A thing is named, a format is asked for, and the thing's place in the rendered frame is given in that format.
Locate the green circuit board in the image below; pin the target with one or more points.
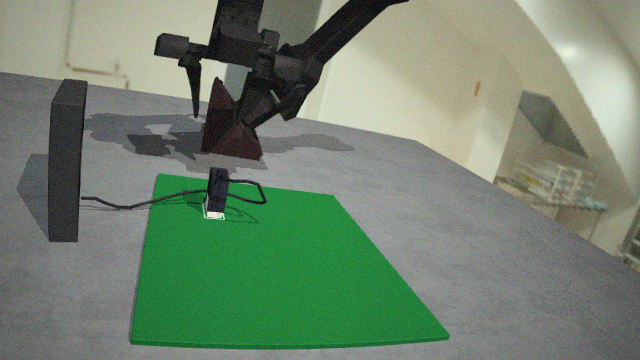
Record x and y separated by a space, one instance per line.
294 273

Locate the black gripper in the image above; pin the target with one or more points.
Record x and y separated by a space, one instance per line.
179 47

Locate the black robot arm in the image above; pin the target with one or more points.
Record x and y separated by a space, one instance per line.
242 44

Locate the black cable with plug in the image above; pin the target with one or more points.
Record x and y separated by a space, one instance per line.
217 190

